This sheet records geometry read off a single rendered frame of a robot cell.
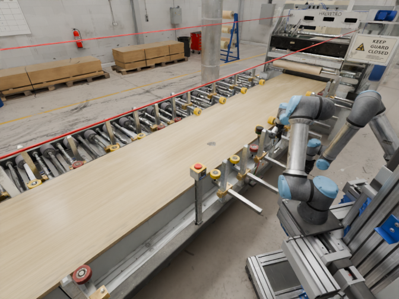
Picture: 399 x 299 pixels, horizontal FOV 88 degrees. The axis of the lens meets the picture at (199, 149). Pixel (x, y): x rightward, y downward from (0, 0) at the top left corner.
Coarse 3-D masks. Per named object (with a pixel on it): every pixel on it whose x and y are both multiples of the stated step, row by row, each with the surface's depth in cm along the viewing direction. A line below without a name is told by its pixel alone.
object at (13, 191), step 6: (354, 0) 285; (348, 6) 291; (0, 168) 129; (0, 174) 130; (6, 174) 134; (0, 180) 131; (6, 180) 134; (6, 186) 135; (12, 186) 138; (12, 192) 139; (18, 192) 142
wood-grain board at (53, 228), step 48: (240, 96) 281; (288, 96) 281; (144, 144) 190; (192, 144) 190; (240, 144) 189; (48, 192) 143; (96, 192) 143; (144, 192) 143; (0, 240) 115; (48, 240) 115; (96, 240) 115; (0, 288) 96; (48, 288) 96
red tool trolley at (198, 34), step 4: (192, 32) 873; (196, 32) 872; (200, 32) 872; (192, 36) 865; (196, 36) 853; (200, 36) 853; (192, 40) 874; (196, 40) 863; (200, 40) 862; (192, 44) 884; (196, 44) 872; (200, 44) 871; (192, 48) 893; (196, 48) 880; (200, 48) 880; (192, 52) 909
